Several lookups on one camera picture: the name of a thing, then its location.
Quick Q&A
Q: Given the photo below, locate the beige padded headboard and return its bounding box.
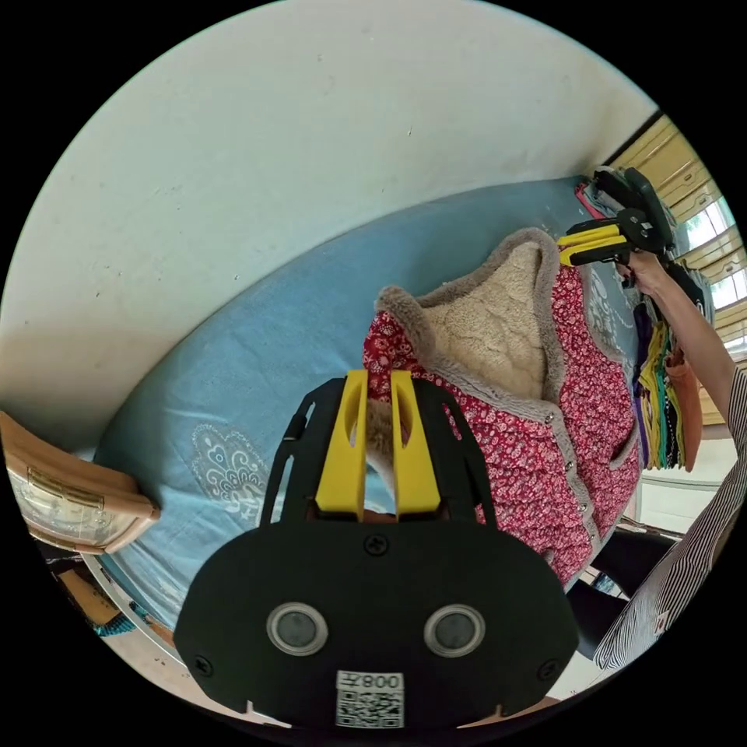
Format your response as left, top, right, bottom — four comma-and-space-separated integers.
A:
0, 410, 163, 556

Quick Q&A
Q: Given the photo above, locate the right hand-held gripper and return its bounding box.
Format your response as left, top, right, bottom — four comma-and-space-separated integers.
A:
556, 167, 674, 291

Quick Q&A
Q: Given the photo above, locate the window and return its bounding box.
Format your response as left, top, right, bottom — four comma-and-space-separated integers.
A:
681, 197, 747, 354

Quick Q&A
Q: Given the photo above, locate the yellow wooden cupboard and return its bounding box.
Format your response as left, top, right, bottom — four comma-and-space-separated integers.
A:
604, 114, 726, 218

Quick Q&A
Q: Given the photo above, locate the bed with blue sheet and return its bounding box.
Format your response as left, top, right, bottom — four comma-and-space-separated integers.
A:
88, 174, 664, 635

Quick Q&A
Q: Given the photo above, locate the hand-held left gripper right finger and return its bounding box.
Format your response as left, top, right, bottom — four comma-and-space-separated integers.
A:
389, 370, 440, 522

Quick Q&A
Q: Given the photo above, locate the person's body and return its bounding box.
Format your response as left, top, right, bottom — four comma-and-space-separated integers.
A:
564, 364, 747, 673

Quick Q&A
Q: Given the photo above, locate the red floral fleece-lined jacket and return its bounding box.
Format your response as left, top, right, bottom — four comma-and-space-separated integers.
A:
361, 227, 644, 591

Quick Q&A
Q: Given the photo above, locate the person's right hand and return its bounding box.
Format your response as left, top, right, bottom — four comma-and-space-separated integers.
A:
631, 251, 674, 301

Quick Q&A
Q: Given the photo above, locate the person's right forearm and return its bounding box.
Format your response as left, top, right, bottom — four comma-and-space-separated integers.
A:
644, 274, 738, 428

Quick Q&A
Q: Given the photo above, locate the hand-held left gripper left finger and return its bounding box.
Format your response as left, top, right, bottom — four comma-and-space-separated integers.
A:
314, 368, 370, 521

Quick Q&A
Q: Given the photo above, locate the pile of clothes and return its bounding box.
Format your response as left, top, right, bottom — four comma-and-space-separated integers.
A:
632, 261, 717, 475

